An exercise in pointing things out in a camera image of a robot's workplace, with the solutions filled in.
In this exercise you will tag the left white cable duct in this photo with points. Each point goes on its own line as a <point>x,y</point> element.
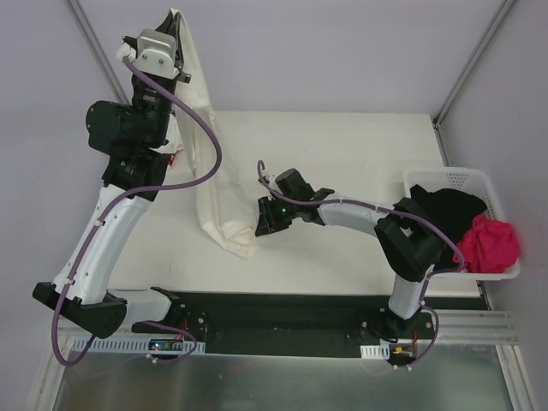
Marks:
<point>146,345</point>

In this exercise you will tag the aluminium frame post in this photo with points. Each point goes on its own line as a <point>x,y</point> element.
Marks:
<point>494,25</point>
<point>97,50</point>

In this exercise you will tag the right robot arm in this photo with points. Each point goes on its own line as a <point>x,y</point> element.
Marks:
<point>410,243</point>

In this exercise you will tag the pink garment in basket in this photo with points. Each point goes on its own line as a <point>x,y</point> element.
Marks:
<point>490,246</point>

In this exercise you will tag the right aluminium frame post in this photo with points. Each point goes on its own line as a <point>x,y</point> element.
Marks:
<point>494,25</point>

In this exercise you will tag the white black patterned folded shirt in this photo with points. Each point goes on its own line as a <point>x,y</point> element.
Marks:
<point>174,143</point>

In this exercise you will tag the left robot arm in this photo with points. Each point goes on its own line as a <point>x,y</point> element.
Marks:
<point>131,135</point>

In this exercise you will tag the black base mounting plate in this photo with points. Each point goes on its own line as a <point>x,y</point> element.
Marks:
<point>323,326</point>

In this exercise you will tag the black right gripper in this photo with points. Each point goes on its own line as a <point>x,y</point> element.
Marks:
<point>265,218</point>

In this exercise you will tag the white cable duct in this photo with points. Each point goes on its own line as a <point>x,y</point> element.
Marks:
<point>146,345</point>
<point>375,352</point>

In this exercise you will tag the black garment in basket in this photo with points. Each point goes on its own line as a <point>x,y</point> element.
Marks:
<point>452,211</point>

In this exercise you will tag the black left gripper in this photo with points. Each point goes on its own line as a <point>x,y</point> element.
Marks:
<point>180,72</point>

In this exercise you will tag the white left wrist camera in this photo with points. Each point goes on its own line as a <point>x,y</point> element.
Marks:
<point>140,55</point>

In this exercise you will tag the left aluminium frame post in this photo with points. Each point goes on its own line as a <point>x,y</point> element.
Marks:
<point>97,50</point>

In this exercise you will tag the right white cable duct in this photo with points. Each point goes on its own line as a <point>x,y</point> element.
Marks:
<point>375,352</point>

